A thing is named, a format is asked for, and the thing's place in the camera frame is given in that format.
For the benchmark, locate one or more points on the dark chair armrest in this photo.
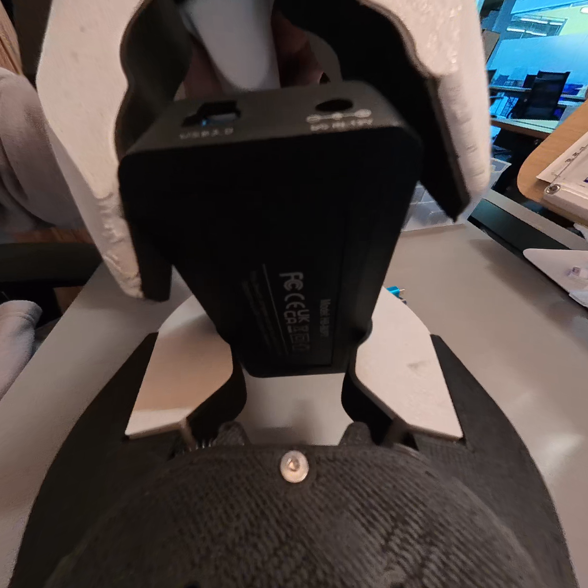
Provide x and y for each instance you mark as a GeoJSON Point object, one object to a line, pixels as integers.
{"type": "Point", "coordinates": [46, 266]}

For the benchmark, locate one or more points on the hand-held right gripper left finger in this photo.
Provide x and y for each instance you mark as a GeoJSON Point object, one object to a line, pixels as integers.
{"type": "Point", "coordinates": [183, 381]}

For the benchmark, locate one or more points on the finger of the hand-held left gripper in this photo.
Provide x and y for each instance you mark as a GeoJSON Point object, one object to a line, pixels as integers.
{"type": "Point", "coordinates": [450, 46]}
{"type": "Point", "coordinates": [78, 92]}

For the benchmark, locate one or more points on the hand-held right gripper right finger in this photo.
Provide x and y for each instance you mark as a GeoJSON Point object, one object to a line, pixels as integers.
{"type": "Point", "coordinates": [404, 367]}

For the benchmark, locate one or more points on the black office chair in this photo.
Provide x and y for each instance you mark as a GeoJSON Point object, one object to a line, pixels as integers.
{"type": "Point", "coordinates": [544, 94]}

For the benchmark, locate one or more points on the paper-covered wooden board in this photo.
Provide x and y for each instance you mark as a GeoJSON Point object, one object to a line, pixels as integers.
{"type": "Point", "coordinates": [546, 160]}

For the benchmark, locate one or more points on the person's left hand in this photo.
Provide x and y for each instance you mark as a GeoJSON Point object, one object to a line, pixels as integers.
{"type": "Point", "coordinates": [296, 55]}

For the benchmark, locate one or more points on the clear plastic container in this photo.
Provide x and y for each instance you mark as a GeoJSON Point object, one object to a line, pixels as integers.
{"type": "Point", "coordinates": [427, 206]}

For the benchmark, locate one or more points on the grey hooded sweater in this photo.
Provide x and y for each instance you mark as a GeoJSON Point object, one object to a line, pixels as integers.
{"type": "Point", "coordinates": [32, 160]}

